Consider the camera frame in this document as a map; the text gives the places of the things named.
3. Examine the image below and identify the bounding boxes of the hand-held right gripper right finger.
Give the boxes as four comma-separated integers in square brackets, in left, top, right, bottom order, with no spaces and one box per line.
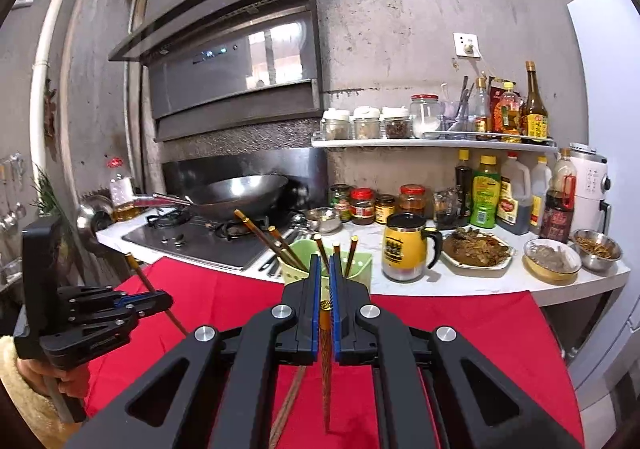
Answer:
[330,253,585,449]

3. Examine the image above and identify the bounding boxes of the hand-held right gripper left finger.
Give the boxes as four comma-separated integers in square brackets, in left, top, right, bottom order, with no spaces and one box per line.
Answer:
[65,253,322,449]

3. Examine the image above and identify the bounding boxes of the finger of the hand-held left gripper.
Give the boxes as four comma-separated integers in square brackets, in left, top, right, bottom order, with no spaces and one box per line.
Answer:
[40,316,146,362]
[57,285,174,325]

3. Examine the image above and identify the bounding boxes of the green perforated utensil holder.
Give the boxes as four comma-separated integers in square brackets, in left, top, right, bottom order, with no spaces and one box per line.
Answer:
[279,239,375,295]

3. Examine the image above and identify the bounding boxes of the person's left forearm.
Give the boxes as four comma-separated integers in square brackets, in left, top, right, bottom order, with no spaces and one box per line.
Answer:
[0,334,68,449]

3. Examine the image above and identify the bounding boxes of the hanging metal utensils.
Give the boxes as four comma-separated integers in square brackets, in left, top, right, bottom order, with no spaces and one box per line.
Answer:
[0,152,28,235]

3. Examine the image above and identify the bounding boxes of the clear cup with utensils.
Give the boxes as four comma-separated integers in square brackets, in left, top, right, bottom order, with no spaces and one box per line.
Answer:
[440,76,473,134]

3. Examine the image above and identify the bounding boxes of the person's left hand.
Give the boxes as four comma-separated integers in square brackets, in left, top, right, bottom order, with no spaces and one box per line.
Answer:
[52,361,98,402]

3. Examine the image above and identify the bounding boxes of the green plant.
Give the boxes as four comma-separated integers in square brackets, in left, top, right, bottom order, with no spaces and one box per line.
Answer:
[30,164,66,220]

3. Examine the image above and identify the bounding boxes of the yellow steel mug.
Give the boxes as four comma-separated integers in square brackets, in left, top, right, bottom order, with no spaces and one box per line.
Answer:
[381,213,444,284]

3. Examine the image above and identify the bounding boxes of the small steel bowl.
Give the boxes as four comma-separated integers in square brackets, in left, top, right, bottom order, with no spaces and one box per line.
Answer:
[305,208,345,235]

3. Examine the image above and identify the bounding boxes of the cooking oil bottle red cap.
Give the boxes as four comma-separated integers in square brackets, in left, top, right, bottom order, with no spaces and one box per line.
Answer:
[107,156,138,222]

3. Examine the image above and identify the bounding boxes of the gas stove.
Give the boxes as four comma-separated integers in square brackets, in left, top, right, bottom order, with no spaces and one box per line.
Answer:
[121,209,296,272]

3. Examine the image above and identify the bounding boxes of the red lid sauce jar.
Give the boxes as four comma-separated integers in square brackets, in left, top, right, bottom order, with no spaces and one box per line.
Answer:
[349,188,377,226]

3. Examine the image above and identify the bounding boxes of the green label pickle jar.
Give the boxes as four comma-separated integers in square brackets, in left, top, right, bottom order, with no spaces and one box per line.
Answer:
[328,183,352,222]

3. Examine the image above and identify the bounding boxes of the small brown sauce jar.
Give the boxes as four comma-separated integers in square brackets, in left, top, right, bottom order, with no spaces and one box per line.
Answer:
[374,194,397,225]

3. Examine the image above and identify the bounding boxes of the orange jar red lid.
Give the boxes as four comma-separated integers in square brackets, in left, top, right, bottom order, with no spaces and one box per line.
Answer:
[398,184,428,219]

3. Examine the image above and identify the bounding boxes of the steel wok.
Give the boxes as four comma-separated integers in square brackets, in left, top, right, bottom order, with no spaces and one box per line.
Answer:
[132,172,291,222]

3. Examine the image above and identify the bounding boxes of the red table cloth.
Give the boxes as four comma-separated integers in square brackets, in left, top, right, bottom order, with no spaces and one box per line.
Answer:
[85,256,583,449]

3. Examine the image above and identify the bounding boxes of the dark glass jar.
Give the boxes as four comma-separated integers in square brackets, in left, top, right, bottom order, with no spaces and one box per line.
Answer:
[432,188,458,231]

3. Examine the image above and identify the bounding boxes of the white plate of food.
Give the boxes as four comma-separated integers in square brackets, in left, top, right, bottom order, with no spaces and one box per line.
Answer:
[440,226,516,272]

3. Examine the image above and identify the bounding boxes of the dark soy sauce bottle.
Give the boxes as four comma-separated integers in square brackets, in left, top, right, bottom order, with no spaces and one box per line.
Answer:
[454,149,473,230]

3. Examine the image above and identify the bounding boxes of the white lid spice jar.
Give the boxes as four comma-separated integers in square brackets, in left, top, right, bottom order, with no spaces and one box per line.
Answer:
[320,108,351,141]
[352,105,382,140]
[382,105,413,140]

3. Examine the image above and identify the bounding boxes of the green plastic bottle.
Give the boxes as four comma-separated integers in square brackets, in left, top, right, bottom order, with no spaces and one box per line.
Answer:
[470,154,502,230]

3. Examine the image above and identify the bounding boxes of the white cap sauce jug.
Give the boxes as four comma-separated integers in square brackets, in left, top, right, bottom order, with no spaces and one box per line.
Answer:
[496,152,532,236]

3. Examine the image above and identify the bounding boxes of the glass jar white powder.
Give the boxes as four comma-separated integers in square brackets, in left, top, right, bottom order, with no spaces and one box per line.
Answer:
[410,94,442,139]

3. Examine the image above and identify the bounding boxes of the yellow bowl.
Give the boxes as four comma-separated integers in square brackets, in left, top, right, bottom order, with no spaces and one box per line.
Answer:
[522,238,583,286]

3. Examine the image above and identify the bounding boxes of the clear bottle yellow cap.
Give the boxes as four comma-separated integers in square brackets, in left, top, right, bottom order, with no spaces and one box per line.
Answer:
[529,156,553,230]

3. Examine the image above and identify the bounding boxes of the clear bottle brown cap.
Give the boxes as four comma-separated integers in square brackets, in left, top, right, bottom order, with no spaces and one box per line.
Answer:
[470,76,493,141]

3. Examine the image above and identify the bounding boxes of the grey range hood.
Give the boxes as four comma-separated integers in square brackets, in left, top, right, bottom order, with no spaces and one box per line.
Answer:
[107,0,323,142]

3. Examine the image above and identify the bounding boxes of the small yellow oil bottle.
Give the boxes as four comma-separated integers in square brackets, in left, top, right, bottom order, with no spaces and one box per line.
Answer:
[498,82,523,144]

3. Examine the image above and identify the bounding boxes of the steel bowl of food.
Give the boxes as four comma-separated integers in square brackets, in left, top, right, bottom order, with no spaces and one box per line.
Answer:
[571,228,624,272]

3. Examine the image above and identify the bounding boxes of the red carton box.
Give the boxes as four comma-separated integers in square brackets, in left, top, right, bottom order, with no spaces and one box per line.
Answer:
[487,76,516,132]

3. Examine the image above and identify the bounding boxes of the tall brown glass bottle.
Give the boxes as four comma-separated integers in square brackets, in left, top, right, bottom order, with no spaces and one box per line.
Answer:
[520,60,550,144]

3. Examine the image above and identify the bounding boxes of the white kitchen appliance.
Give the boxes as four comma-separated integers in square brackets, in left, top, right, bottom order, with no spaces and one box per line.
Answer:
[567,143,612,237]

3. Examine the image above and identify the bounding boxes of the white refrigerator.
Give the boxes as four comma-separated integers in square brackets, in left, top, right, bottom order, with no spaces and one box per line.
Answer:
[565,0,640,395]

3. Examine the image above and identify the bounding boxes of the white wall pipe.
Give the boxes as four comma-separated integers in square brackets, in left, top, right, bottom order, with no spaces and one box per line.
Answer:
[27,0,83,170]

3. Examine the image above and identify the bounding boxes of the white wall shelf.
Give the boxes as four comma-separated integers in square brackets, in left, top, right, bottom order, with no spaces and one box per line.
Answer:
[311,136,560,155]

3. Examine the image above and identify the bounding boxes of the dark bottle red handle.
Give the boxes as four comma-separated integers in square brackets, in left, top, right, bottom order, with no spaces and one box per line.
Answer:
[539,148,577,244]

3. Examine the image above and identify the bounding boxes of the white wall socket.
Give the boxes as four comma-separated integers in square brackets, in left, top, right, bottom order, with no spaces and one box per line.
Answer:
[452,32,482,59]

